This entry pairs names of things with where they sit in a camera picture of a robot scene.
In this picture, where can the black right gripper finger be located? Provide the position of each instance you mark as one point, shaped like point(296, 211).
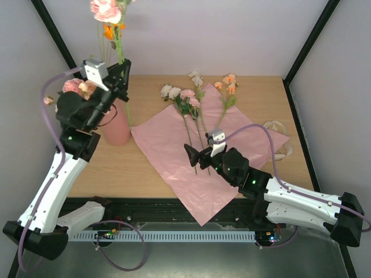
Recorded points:
point(210, 139)
point(193, 155)

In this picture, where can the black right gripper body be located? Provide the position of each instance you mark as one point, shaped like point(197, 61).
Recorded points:
point(203, 157)

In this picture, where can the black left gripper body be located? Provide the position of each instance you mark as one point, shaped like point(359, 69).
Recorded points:
point(115, 88)

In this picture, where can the pink wrapping paper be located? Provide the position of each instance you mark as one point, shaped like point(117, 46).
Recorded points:
point(203, 192)

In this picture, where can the pink cylindrical vase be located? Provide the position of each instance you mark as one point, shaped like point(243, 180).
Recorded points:
point(114, 126)

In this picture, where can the artificial flower bunch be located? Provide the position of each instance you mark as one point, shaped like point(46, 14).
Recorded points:
point(188, 101)

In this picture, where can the orange poppy stem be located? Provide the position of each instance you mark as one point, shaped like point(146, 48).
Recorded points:
point(106, 40)

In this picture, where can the pink carnation stem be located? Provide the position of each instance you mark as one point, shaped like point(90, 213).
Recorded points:
point(74, 85)

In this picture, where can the pink double rose stem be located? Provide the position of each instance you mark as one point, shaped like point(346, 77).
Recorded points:
point(111, 12)

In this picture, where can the cream ribbon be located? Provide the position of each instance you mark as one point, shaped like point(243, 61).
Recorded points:
point(280, 131)

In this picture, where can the peach rose stem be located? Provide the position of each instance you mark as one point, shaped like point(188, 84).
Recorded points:
point(86, 89)

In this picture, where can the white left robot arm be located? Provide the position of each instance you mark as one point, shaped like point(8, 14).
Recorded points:
point(40, 229)

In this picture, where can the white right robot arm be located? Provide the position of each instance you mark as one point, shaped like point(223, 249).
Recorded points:
point(278, 202)

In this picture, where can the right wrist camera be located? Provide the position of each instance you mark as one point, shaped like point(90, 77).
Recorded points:
point(219, 142)

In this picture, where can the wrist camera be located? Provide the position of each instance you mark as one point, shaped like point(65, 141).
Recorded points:
point(219, 142)
point(95, 72)

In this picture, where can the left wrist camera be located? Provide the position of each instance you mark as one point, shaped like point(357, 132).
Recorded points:
point(95, 72)

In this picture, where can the left black frame post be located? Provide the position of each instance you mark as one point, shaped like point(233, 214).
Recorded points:
point(53, 32)

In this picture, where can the black frame post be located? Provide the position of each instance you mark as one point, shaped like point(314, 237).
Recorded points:
point(53, 32)
point(317, 29)

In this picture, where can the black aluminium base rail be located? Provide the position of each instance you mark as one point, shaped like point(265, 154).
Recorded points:
point(240, 213)

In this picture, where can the white slotted cable duct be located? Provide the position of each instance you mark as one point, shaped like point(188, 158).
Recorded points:
point(182, 236)

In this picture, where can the right black frame post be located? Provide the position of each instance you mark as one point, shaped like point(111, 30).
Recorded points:
point(317, 29)

